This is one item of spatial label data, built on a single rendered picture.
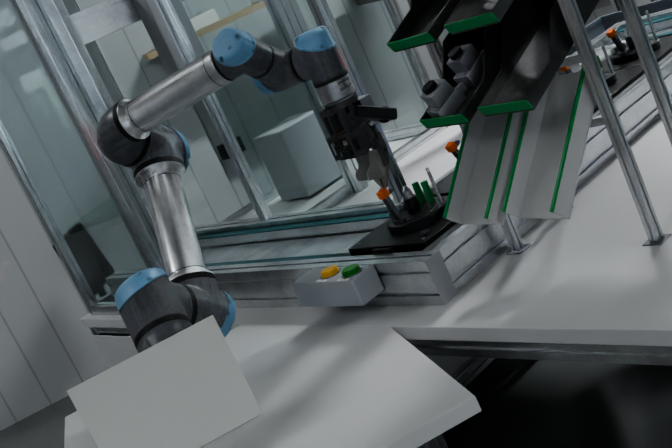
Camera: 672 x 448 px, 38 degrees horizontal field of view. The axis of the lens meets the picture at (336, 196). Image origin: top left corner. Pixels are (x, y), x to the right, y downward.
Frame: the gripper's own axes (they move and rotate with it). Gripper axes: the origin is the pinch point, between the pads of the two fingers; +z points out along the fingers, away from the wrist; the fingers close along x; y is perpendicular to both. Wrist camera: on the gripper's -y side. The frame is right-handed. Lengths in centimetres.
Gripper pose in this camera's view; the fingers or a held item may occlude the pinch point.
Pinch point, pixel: (384, 181)
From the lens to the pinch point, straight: 208.2
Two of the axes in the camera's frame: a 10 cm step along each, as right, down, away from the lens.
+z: 4.1, 8.9, 2.2
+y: -6.6, 4.6, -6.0
